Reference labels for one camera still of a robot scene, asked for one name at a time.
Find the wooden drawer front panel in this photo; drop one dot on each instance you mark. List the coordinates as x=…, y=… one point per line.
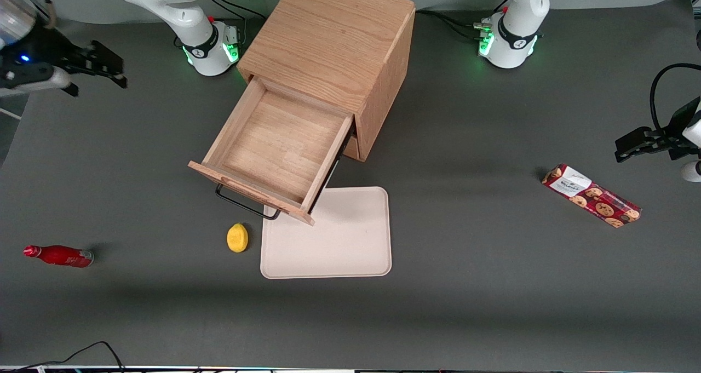
x=352, y=148

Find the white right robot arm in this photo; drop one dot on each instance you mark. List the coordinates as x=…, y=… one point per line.
x=181, y=11

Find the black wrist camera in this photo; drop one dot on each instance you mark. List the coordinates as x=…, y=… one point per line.
x=24, y=58
x=679, y=132

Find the wooden drawer cabinet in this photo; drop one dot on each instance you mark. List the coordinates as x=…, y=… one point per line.
x=328, y=33

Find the wooden drawer with deep tray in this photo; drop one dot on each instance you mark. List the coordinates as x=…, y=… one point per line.
x=274, y=143

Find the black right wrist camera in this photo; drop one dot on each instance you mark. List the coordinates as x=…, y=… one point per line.
x=24, y=58

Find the red cookie package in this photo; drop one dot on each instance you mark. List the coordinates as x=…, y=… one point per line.
x=591, y=195

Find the red bottle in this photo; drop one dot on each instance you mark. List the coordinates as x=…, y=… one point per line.
x=60, y=255

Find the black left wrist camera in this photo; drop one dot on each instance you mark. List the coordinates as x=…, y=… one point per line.
x=679, y=132

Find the beige rectangular tray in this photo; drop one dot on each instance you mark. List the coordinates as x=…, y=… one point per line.
x=350, y=241

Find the yellow lemon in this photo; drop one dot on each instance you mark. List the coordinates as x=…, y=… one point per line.
x=237, y=238

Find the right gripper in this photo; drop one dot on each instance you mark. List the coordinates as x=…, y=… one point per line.
x=48, y=52

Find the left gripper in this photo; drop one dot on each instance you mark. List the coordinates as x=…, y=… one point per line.
x=674, y=127

